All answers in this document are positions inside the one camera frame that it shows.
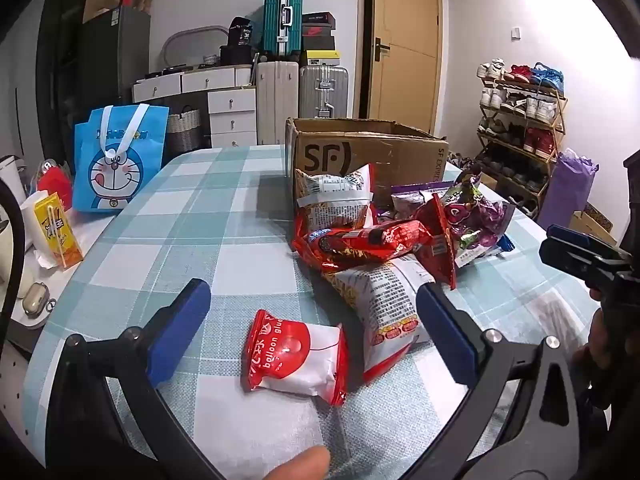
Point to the rows of racked shoes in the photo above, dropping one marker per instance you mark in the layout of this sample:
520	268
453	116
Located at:
520	105

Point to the teal suitcase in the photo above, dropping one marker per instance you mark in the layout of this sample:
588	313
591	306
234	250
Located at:
275	20

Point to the wooden door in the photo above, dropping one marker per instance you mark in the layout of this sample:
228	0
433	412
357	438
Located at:
405	45

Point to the purple gift bag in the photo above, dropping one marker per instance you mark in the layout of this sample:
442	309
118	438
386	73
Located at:
567	190

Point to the blue cartoon tote bag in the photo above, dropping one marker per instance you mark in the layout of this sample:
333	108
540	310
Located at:
120	170

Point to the yellow black shoe box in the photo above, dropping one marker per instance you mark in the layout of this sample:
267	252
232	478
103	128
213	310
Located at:
322	57

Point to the silver suitcase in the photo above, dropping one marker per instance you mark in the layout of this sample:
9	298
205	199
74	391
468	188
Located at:
322	90

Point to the black wardrobe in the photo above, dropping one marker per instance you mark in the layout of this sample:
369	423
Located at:
60	60

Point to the wooden shoe rack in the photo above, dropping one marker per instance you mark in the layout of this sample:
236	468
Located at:
557	160

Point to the red snack bag blue emblem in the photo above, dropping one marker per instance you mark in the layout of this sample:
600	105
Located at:
360	245

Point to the small cardboard box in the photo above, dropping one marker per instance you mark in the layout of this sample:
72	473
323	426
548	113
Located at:
595	222

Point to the plain black shoe box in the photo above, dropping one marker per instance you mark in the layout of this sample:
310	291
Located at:
320	43

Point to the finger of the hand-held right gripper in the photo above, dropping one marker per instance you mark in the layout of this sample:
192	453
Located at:
575	237
565	257

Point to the woven laundry basket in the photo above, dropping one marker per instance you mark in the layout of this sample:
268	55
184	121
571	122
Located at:
184	130

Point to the heap of loose shoes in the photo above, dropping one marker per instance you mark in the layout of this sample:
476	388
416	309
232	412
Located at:
462	161

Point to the earbuds case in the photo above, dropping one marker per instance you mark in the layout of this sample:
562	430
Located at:
34	301

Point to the large cardboard box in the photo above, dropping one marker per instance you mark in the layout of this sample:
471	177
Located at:
400	155

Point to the red black shoe box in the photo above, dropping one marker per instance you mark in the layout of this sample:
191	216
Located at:
319	30

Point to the purple white snack packet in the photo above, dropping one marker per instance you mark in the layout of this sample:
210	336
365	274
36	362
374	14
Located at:
407	202

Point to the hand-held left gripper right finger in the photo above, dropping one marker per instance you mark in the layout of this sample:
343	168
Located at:
445	335

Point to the grey refrigerator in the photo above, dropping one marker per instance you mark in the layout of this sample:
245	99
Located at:
115	60

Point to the large white red snack bag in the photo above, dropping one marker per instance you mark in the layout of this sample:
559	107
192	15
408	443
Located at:
385	305

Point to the yellow drink carton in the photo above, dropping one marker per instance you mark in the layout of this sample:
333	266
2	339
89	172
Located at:
55	230

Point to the small blue snack packet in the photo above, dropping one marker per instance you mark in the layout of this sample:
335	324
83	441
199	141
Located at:
506	245

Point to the grey oval frame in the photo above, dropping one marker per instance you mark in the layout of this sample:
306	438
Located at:
192	35

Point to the white kettle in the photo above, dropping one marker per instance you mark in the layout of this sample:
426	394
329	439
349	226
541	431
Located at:
10	180

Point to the red white balloon print packet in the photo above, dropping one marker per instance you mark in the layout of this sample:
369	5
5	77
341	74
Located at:
300	360

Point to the white drawer cabinet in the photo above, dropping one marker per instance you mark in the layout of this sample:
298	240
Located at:
225	102

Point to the person's left hand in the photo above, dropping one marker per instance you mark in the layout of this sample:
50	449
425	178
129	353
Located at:
295	465

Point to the narrow red snack packet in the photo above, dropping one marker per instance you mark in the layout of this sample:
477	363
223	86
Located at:
440	255

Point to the white snack bag red trim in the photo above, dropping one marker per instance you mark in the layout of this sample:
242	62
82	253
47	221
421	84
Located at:
330	200

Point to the black bag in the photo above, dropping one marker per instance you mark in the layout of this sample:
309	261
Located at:
240	40

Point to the beige suitcase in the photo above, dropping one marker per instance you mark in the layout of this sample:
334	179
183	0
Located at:
277	100

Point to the red crinkled packet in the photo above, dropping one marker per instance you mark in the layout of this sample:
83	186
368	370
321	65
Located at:
52	180

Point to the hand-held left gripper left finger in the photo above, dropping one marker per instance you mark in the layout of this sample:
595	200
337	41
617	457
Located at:
181	332

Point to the purple green snack bag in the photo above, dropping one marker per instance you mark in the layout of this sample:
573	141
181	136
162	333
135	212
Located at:
480	215

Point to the person's right hand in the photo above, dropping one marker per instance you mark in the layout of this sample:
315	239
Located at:
600	355

